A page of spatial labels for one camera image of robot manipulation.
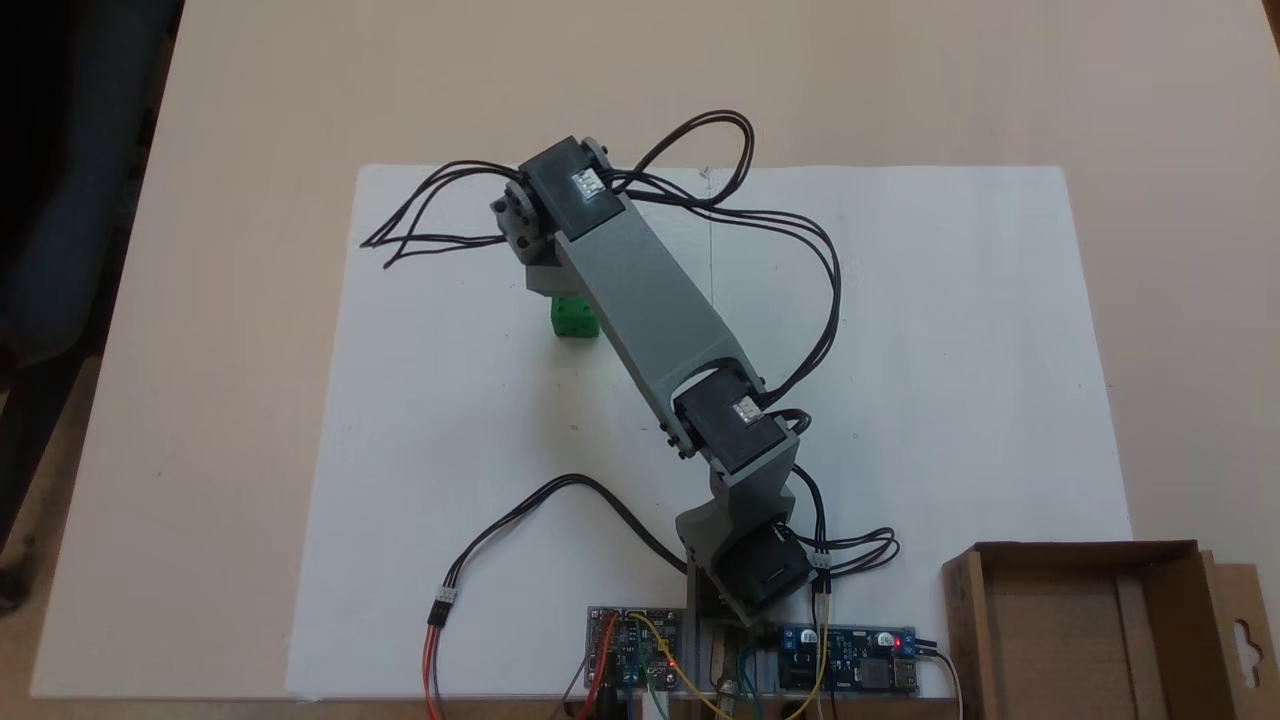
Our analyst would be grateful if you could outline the white paper sheet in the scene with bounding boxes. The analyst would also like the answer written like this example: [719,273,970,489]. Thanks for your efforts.
[285,165,1134,701]

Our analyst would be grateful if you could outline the green circuit board with wires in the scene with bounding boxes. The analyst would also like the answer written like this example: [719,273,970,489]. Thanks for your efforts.
[587,606,693,693]

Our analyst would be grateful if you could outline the brown cardboard box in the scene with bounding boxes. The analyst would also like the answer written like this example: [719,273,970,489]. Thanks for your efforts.
[942,540,1279,720]

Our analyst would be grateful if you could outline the blue circuit board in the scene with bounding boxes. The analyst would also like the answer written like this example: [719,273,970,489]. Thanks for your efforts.
[778,625,921,696]

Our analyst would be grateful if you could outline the yellow wire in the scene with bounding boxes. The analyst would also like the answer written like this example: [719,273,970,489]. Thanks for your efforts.
[628,595,833,720]

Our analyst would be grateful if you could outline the white cable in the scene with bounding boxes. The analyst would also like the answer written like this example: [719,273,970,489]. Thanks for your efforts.
[935,650,967,720]

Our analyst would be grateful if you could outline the black cable with orange ends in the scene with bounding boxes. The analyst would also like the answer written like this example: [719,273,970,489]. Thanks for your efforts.
[424,473,693,720]

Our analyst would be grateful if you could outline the black gripper cable bundle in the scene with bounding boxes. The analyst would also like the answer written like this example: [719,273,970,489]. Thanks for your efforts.
[359,160,523,271]

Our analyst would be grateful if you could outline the black base cable bundle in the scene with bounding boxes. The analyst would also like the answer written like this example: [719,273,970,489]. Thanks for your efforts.
[770,408,901,601]

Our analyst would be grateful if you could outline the black forearm cable bundle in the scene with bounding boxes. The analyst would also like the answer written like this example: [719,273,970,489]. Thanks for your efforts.
[600,110,843,409]

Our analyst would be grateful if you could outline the green dice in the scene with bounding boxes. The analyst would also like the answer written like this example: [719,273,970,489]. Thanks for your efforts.
[550,294,602,340]

